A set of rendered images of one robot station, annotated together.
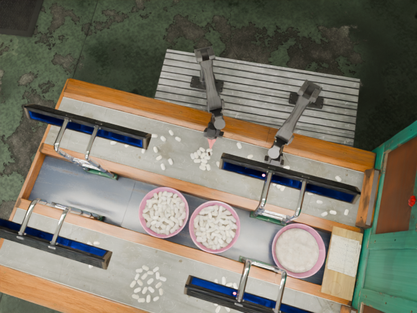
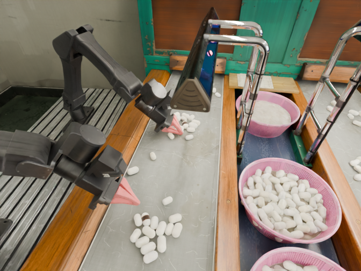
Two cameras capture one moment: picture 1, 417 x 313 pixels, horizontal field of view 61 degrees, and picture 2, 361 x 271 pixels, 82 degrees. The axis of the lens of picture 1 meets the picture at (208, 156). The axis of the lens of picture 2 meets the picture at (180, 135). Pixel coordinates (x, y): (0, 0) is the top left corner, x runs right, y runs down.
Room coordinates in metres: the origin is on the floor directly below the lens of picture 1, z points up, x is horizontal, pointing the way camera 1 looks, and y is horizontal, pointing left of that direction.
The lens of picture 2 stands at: (0.51, 0.27, 1.28)
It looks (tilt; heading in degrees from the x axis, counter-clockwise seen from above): 42 degrees down; 255
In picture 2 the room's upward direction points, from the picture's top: straight up
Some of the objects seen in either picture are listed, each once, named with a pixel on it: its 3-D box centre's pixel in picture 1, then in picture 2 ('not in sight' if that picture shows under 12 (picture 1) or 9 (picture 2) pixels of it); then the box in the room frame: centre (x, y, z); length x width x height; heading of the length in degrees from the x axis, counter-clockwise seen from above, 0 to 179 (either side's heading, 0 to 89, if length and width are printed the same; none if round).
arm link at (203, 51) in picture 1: (205, 67); not in sight; (0.96, -0.07, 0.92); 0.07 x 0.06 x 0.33; 92
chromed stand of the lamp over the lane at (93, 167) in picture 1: (93, 149); not in sight; (0.61, 0.58, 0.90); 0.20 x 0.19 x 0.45; 65
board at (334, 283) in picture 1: (342, 262); (261, 82); (-0.15, -0.56, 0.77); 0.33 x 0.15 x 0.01; 155
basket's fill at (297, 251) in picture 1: (296, 249); (263, 117); (-0.06, -0.37, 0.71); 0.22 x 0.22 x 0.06
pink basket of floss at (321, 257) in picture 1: (296, 249); (264, 115); (-0.06, -0.37, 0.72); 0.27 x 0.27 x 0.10
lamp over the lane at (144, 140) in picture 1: (86, 124); not in sight; (0.68, 0.54, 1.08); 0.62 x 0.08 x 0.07; 65
